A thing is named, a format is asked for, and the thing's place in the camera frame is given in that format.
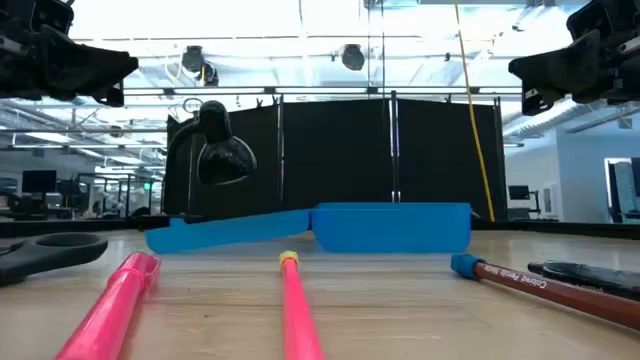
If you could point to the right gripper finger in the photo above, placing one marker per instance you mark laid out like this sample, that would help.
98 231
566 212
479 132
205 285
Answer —
535 101
560 67

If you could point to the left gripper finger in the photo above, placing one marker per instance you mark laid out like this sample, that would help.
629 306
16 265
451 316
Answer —
114 96
85 70

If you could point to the black ballpoint pen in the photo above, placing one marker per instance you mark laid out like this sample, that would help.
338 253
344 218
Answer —
590 277

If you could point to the brown pencil blue cap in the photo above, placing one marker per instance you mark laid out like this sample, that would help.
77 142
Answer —
550 290

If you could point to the pink highlighter marker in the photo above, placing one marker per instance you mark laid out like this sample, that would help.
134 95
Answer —
107 315

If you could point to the pink pencil yellow tip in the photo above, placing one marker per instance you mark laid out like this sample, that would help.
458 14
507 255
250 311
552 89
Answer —
295 310

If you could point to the blue plastic supply box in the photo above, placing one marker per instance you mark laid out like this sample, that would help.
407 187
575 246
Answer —
390 227

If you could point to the black ceiling spotlight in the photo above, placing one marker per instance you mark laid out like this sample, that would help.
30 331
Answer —
353 56
192 57

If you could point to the black computer monitor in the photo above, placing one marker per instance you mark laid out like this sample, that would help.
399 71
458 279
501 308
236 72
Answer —
39 181
519 192

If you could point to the black desk lamp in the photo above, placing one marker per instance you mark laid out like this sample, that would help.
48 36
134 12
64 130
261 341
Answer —
222 155

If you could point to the black partition screen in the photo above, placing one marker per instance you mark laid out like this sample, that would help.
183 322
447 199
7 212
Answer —
340 150

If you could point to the grey overhead crossbar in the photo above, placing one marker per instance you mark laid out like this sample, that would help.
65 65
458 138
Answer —
320 90

